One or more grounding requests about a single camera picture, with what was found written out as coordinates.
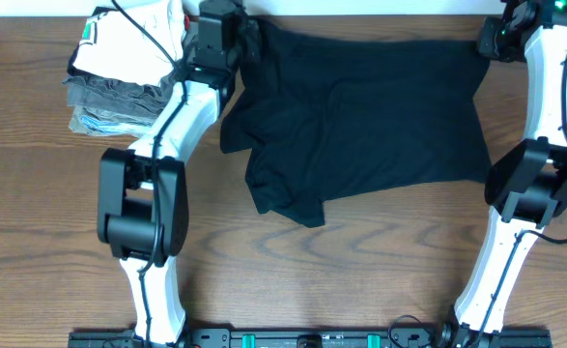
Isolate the white folded shirt top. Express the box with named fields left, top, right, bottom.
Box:
left=70, top=0, right=185, bottom=86

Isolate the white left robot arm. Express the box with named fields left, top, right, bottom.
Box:
left=85, top=11, right=262, bottom=347

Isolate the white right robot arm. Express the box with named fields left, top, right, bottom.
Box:
left=430, top=0, right=567, bottom=347

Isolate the grey folded shirt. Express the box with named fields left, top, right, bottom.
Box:
left=63, top=47, right=179, bottom=112

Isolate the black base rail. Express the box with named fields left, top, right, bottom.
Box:
left=68, top=325, right=553, bottom=348

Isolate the black t-shirt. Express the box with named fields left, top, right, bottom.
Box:
left=220, top=20, right=491, bottom=228

